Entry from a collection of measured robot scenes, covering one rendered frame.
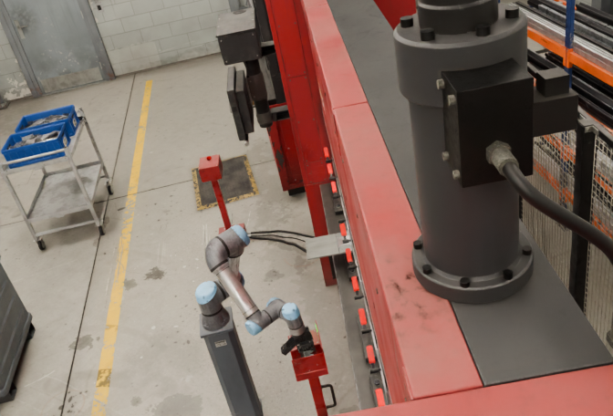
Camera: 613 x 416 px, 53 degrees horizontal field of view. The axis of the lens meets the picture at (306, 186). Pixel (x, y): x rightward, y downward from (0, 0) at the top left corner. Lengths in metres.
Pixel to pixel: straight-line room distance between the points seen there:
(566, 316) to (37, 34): 9.66
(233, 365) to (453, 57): 2.92
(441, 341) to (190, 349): 3.63
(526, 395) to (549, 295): 0.20
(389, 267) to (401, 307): 0.10
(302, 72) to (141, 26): 6.42
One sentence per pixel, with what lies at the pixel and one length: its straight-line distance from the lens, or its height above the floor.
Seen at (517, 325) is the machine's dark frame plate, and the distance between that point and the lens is 0.99.
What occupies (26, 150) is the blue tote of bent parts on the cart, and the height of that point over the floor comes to 0.97.
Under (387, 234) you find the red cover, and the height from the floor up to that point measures 2.30.
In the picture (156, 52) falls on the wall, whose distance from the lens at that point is 10.13.
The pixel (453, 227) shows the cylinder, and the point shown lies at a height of 2.43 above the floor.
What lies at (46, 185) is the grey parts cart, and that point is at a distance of 6.65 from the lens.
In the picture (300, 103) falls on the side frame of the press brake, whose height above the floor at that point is 1.47.
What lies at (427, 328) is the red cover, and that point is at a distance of 0.99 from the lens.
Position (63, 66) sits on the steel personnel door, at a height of 0.37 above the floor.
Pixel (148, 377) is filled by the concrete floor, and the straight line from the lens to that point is 4.46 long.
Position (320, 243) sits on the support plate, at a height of 1.00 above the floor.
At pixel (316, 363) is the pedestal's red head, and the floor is 0.75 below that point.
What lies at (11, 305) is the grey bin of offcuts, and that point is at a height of 0.38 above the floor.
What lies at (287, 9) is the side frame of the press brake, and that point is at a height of 2.06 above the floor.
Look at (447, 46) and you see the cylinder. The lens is 0.81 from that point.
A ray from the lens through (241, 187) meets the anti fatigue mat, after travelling 6.09.
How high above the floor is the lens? 3.00
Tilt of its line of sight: 31 degrees down
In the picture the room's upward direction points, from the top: 12 degrees counter-clockwise
